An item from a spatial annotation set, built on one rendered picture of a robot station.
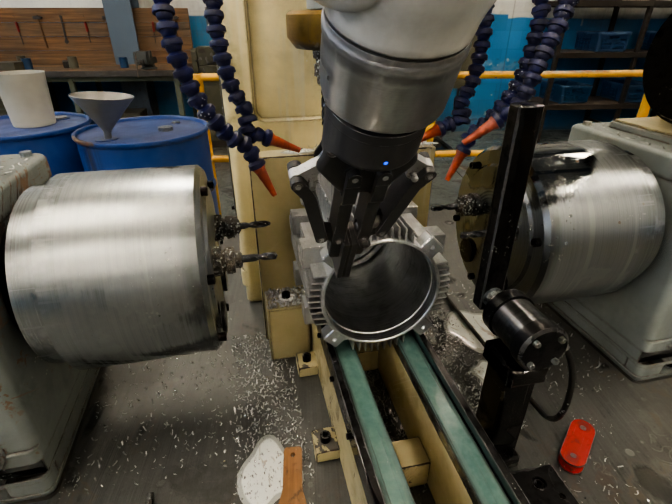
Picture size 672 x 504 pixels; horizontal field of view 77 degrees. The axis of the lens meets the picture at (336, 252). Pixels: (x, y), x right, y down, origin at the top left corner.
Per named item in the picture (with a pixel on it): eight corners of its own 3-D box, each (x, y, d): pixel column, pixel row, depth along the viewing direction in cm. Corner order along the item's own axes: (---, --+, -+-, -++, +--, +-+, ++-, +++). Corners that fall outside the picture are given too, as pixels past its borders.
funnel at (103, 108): (100, 145, 200) (85, 87, 188) (152, 144, 202) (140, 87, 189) (76, 160, 178) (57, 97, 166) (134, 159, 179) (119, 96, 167)
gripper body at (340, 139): (421, 62, 32) (394, 150, 40) (311, 64, 31) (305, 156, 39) (454, 131, 29) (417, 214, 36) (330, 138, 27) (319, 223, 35)
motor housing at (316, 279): (293, 282, 75) (287, 179, 66) (396, 271, 78) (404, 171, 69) (311, 361, 58) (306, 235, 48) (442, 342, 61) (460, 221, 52)
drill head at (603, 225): (406, 263, 82) (418, 131, 70) (590, 242, 89) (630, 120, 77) (470, 350, 60) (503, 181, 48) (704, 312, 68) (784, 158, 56)
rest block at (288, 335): (268, 339, 80) (263, 285, 74) (305, 334, 81) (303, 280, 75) (271, 361, 75) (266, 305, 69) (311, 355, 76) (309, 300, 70)
